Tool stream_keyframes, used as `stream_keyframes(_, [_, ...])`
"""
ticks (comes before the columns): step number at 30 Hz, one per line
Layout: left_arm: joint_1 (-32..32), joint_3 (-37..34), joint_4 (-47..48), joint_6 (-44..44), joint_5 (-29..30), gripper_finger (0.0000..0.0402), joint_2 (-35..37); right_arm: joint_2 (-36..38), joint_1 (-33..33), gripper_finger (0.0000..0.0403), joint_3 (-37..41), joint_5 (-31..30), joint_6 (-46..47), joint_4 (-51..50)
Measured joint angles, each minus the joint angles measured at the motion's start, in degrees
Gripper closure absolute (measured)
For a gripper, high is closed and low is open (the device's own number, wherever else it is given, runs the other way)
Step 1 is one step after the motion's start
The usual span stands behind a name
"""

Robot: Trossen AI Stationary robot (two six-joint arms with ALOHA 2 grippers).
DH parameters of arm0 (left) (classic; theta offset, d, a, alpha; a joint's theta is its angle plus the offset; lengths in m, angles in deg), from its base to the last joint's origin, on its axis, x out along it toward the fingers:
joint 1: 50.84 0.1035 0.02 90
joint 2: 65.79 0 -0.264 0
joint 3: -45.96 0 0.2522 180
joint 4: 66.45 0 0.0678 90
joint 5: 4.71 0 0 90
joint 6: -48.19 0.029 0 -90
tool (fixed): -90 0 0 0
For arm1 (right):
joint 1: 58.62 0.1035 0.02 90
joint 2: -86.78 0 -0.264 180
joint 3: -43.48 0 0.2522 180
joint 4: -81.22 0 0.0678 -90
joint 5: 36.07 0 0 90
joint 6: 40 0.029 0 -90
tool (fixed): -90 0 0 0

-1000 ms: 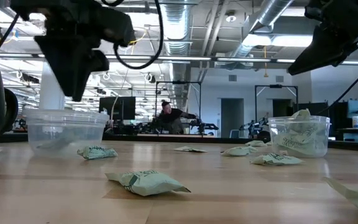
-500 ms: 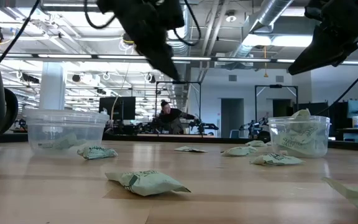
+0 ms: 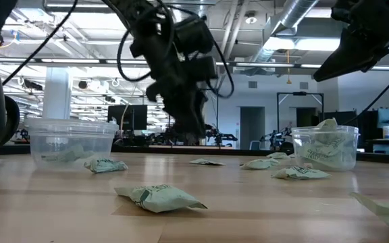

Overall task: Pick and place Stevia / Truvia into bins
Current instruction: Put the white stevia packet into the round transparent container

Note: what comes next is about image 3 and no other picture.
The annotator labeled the silver ventilation duct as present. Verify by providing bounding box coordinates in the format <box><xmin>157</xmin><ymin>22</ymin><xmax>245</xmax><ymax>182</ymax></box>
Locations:
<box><xmin>248</xmin><ymin>0</ymin><xmax>320</xmax><ymax>65</ymax></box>

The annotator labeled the black left gripper cable loop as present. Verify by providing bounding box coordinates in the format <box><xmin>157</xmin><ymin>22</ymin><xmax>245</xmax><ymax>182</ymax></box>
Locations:
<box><xmin>115</xmin><ymin>0</ymin><xmax>176</xmax><ymax>83</ymax></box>

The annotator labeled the white pillar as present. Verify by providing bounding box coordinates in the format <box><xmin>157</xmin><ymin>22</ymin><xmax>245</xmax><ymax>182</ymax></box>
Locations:
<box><xmin>41</xmin><ymin>66</ymin><xmax>73</xmax><ymax>119</ymax></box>

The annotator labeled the dark grey door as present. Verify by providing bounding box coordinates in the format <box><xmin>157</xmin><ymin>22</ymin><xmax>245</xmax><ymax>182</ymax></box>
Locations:
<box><xmin>239</xmin><ymin>106</ymin><xmax>266</xmax><ymax>150</ymax></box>

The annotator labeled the yellow hanging cord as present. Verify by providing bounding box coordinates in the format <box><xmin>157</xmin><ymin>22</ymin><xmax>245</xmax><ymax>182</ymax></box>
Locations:
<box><xmin>285</xmin><ymin>49</ymin><xmax>292</xmax><ymax>85</ymax></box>

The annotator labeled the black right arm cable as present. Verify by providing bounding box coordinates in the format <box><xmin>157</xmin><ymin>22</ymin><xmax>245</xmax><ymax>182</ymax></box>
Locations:
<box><xmin>344</xmin><ymin>57</ymin><xmax>389</xmax><ymax>126</ymax></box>

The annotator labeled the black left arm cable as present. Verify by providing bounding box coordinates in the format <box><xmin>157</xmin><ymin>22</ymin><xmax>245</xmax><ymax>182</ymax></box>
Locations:
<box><xmin>1</xmin><ymin>0</ymin><xmax>80</xmax><ymax>86</ymax></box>

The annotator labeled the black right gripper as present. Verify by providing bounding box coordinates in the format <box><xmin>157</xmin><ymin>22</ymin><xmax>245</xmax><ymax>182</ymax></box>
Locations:
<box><xmin>313</xmin><ymin>0</ymin><xmax>389</xmax><ymax>82</ymax></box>

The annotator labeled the black frame stand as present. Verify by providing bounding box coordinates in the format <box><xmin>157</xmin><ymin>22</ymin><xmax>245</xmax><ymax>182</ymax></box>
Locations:
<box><xmin>276</xmin><ymin>91</ymin><xmax>325</xmax><ymax>134</ymax></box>

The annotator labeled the bright ceiling light panel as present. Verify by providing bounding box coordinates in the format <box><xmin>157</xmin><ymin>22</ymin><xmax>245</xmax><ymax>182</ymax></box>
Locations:
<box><xmin>263</xmin><ymin>36</ymin><xmax>342</xmax><ymax>52</ymax></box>

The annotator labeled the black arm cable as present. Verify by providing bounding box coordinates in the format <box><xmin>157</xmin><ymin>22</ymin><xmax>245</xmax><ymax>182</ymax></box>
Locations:
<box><xmin>1</xmin><ymin>0</ymin><xmax>80</xmax><ymax>86</ymax></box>
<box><xmin>344</xmin><ymin>57</ymin><xmax>389</xmax><ymax>126</ymax></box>

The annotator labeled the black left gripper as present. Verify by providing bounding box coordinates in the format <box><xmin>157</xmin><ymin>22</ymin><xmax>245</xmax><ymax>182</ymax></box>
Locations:
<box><xmin>132</xmin><ymin>23</ymin><xmax>210</xmax><ymax>142</ymax></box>

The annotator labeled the black panel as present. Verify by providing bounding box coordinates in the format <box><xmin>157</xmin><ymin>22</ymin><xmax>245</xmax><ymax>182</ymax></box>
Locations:
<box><xmin>322</xmin><ymin>110</ymin><xmax>358</xmax><ymax>128</ymax></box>

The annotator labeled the black monitor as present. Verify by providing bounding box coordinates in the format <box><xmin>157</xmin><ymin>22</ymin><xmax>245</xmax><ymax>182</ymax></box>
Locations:
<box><xmin>107</xmin><ymin>104</ymin><xmax>149</xmax><ymax>132</ymax></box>

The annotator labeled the clear plastic container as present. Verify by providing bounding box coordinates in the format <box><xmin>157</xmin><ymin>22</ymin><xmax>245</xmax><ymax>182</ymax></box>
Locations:
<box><xmin>24</xmin><ymin>117</ymin><xmax>120</xmax><ymax>171</ymax></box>
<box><xmin>290</xmin><ymin>125</ymin><xmax>361</xmax><ymax>172</ymax></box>

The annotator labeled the black aluminium table frame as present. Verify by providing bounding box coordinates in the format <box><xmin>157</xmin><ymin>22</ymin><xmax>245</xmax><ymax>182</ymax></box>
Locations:
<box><xmin>0</xmin><ymin>143</ymin><xmax>389</xmax><ymax>167</ymax></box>

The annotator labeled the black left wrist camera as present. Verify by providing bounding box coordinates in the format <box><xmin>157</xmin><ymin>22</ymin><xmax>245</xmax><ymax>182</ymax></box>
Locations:
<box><xmin>174</xmin><ymin>16</ymin><xmax>215</xmax><ymax>54</ymax></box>

